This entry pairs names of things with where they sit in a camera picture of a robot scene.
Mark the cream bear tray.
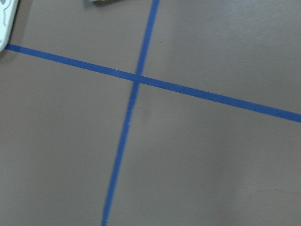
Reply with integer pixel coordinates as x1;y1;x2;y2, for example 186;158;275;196
0;0;19;52

